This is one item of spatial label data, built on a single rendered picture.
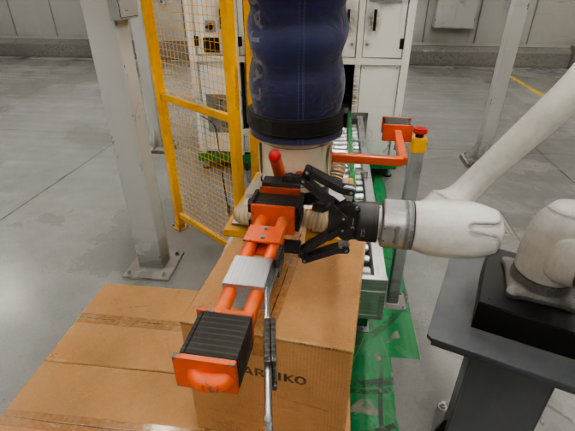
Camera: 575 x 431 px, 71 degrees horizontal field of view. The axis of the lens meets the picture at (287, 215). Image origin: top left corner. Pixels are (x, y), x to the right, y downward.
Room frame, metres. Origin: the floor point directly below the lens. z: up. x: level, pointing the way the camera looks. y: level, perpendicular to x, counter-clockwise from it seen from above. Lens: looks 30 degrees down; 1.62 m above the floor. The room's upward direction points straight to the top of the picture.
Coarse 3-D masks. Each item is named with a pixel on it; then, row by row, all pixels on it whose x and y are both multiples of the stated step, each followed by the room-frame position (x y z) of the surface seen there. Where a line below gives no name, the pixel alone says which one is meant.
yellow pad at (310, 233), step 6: (348, 180) 1.06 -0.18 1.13; (312, 204) 0.92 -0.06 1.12; (318, 204) 0.91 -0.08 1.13; (324, 204) 0.91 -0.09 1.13; (318, 210) 0.87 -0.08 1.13; (324, 210) 0.85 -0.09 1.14; (306, 228) 0.80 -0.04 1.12; (306, 234) 0.77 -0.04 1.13; (312, 234) 0.77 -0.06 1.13; (306, 240) 0.76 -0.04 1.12; (330, 240) 0.75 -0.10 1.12; (336, 240) 0.75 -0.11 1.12
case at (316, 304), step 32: (224, 256) 0.95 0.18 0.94; (256, 256) 0.95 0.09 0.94; (288, 256) 0.95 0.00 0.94; (352, 256) 0.95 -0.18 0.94; (288, 288) 0.80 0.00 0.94; (320, 288) 0.80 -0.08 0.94; (352, 288) 0.80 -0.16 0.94; (192, 320) 0.69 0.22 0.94; (288, 320) 0.69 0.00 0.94; (320, 320) 0.69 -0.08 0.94; (352, 320) 0.69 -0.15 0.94; (256, 352) 0.65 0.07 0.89; (288, 352) 0.63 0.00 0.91; (320, 352) 0.61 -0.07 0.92; (352, 352) 0.60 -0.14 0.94; (256, 384) 0.65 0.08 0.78; (288, 384) 0.63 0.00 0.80; (320, 384) 0.61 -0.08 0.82; (224, 416) 0.67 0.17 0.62; (256, 416) 0.65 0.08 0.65; (288, 416) 0.63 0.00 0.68; (320, 416) 0.61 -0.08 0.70
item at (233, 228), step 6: (258, 174) 1.09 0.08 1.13; (258, 180) 1.05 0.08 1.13; (246, 198) 0.94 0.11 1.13; (228, 222) 0.83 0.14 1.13; (234, 222) 0.82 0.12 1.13; (228, 228) 0.80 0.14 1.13; (234, 228) 0.80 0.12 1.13; (240, 228) 0.80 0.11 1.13; (246, 228) 0.80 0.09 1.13; (228, 234) 0.79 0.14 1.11; (234, 234) 0.79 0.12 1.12; (240, 234) 0.79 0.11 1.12
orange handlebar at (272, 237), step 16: (400, 144) 1.03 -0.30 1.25; (336, 160) 0.95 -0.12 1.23; (352, 160) 0.95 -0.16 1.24; (368, 160) 0.94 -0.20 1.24; (384, 160) 0.93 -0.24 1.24; (400, 160) 0.93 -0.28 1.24; (256, 224) 0.62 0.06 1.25; (256, 240) 0.56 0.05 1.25; (272, 240) 0.56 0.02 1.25; (272, 256) 0.52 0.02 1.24; (224, 288) 0.45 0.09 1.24; (224, 304) 0.41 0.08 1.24; (256, 304) 0.41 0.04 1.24; (256, 320) 0.39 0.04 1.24; (192, 384) 0.29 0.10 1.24; (208, 384) 0.29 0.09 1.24; (224, 384) 0.29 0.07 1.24
